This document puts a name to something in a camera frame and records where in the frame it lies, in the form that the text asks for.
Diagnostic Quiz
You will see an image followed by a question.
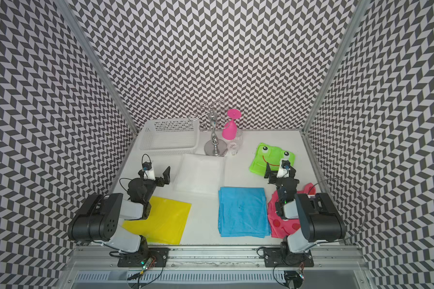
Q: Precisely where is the right aluminium corner post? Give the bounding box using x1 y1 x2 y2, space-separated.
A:
301 0 371 135

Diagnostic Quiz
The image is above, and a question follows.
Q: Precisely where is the yellow raincoat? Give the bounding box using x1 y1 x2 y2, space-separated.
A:
122 196 192 245

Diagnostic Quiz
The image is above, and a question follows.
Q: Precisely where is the blue folded towel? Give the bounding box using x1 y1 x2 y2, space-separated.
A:
218 187 271 238

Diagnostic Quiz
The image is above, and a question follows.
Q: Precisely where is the white plastic perforated basket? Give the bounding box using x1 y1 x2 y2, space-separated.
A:
137 118 200 156

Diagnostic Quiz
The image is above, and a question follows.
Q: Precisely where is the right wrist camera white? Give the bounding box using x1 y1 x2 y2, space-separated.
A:
277 160 291 178

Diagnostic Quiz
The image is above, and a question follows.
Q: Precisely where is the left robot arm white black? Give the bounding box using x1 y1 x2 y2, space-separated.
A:
68 162 171 254

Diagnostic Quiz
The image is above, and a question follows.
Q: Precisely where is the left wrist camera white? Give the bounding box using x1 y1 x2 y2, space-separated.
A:
141 162 156 181

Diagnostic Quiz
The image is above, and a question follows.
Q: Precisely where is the aluminium corner post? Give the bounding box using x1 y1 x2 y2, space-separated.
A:
301 0 371 135
54 0 138 134

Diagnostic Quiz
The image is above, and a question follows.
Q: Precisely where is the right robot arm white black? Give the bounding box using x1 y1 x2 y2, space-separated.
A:
264 160 346 257

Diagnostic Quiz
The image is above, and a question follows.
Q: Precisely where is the left aluminium corner post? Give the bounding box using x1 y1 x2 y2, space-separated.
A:
54 0 138 134

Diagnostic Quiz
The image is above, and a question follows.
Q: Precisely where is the green frog raincoat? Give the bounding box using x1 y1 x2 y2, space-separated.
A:
249 143 295 176

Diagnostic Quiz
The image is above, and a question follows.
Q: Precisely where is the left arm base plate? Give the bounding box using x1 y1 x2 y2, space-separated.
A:
117 248 170 269

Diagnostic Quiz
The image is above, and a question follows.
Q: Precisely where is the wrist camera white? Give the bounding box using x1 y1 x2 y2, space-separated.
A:
277 160 291 178
141 162 156 181

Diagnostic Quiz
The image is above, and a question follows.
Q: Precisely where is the pink plastic wine glass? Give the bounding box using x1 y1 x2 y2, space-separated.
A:
222 109 242 140

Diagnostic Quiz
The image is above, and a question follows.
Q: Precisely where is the pink cartoon raincoat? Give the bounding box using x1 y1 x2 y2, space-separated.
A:
268 183 316 238

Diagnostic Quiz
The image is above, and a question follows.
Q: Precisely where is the aluminium front rail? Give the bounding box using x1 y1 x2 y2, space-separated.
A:
63 244 370 272

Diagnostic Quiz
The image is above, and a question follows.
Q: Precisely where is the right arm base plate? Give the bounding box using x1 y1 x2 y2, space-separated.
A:
258 247 314 268

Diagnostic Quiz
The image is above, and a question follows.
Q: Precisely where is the clear wine glass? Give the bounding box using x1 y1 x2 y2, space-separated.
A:
227 128 243 156

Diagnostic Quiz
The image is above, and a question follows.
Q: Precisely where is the silver metal glass rack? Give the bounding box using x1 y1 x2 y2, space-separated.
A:
188 102 227 157

